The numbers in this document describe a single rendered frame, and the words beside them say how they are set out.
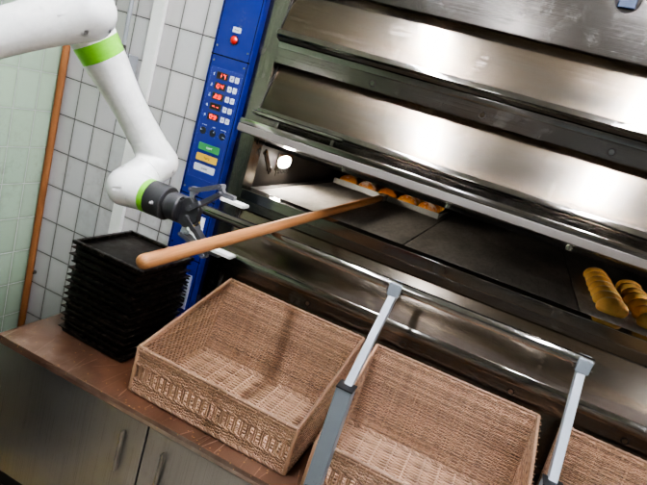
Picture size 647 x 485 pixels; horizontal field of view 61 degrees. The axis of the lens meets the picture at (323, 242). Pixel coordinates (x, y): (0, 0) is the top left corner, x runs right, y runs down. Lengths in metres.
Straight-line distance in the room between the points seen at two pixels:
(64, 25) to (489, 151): 1.18
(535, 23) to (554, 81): 0.17
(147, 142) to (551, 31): 1.17
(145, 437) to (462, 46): 1.49
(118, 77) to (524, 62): 1.13
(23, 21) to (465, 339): 1.45
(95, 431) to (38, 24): 1.15
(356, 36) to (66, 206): 1.39
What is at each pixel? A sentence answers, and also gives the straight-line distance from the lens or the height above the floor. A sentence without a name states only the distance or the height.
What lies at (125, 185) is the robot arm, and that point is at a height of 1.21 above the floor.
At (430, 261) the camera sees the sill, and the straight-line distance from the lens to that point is 1.80.
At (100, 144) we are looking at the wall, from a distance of 2.39.
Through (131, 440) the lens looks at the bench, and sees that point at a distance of 1.80.
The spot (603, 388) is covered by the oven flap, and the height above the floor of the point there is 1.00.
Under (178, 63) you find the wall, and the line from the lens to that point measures 2.17.
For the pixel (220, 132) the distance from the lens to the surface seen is 2.02.
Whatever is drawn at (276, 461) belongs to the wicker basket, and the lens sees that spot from 1.66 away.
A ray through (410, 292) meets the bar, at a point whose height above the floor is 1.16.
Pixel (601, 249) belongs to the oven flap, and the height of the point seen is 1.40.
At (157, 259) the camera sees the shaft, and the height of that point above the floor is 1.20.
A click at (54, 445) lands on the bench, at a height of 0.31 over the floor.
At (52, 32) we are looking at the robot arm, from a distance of 1.35.
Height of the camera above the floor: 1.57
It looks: 14 degrees down
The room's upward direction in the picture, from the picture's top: 17 degrees clockwise
